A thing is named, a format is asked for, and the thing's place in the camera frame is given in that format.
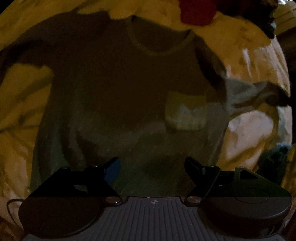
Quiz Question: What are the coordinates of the dark dotted small shirt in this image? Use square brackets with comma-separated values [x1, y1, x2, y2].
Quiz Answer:
[1, 11, 289, 196]

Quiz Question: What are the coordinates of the yellow floral bed sheet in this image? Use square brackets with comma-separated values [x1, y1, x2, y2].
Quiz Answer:
[0, 0, 296, 241]

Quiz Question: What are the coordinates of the red cloth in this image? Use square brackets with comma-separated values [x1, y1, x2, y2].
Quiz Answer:
[179, 0, 217, 27]

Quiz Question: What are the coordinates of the black cable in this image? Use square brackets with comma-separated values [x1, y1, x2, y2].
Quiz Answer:
[6, 198, 25, 229]

